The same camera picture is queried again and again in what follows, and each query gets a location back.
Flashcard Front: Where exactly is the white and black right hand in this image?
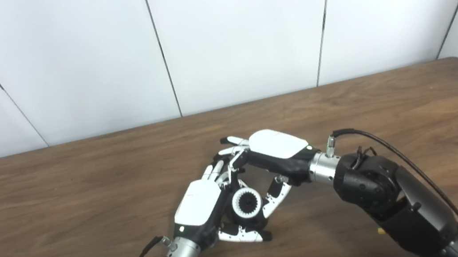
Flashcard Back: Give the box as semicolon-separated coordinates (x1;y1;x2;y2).
211;122;328;225

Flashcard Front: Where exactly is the white and black left hand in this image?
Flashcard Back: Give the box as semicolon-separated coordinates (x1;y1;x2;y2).
165;154;273;254

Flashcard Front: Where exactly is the white ring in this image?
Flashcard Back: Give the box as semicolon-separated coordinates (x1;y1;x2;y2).
230;186;264;221

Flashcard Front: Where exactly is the round black part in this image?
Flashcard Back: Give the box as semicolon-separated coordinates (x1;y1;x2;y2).
220;184;271;237

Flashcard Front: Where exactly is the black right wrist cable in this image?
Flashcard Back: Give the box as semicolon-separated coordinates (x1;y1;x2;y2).
324;113;458;257

